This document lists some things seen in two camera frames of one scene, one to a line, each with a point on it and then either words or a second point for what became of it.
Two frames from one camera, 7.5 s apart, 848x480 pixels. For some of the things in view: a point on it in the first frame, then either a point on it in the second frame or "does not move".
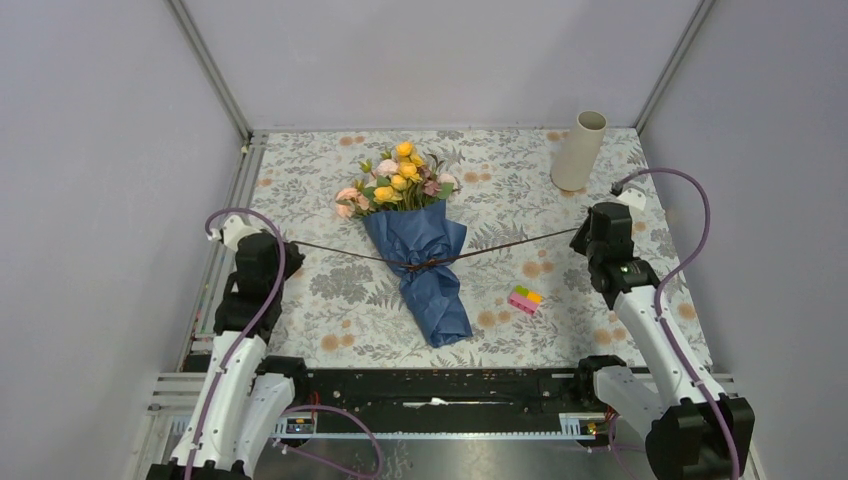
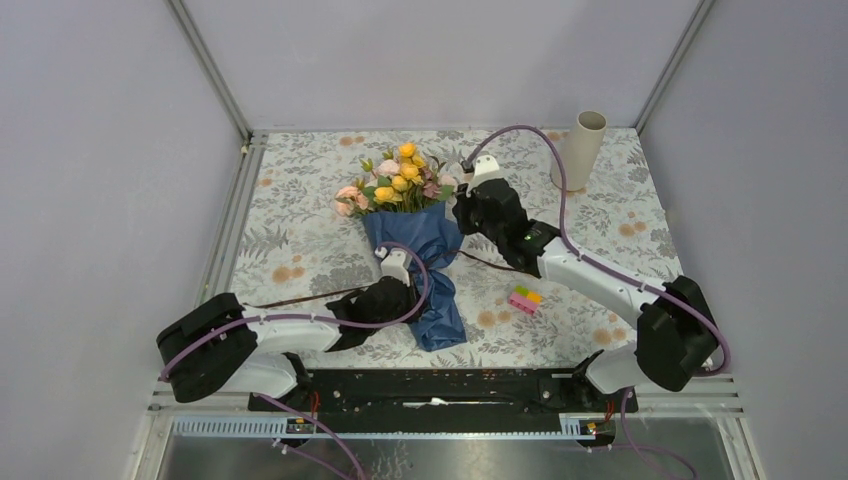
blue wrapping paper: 434,294 does not move
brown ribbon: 431,263 → 426,255
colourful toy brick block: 525,299 does not move
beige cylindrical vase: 575,151 does not move
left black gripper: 295,259 → 411,302
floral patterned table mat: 530,308 does not move
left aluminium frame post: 210,69 does not move
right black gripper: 578,244 → 460,211
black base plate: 442,391 does not move
